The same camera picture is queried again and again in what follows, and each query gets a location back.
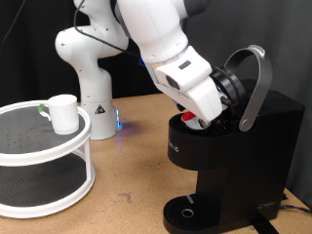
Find black tape strip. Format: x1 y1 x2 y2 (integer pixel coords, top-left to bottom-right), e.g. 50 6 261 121
250 218 277 234

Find white coffee pod red lid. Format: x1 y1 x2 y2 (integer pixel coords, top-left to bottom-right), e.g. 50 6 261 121
180 111 211 131

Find white mug green handle tag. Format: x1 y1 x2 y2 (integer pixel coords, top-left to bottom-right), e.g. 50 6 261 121
37 94 80 136

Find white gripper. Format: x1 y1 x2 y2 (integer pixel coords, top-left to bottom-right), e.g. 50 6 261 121
157 77 225 130

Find white two-tier turntable rack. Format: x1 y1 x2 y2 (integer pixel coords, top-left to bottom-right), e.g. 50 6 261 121
0 99 97 219

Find grey partition panel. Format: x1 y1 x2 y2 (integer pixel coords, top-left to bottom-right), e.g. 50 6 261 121
176 0 312 209

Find black Keurig coffee machine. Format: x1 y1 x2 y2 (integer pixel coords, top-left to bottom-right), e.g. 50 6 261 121
163 44 306 234

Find braided machine power cord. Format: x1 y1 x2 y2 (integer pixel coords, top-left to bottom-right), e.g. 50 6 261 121
280 204 312 215

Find black camera cable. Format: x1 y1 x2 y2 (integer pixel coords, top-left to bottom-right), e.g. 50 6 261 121
73 0 236 107

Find clear water reservoir black lid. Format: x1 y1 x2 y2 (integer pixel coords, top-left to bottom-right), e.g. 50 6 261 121
239 78 269 96

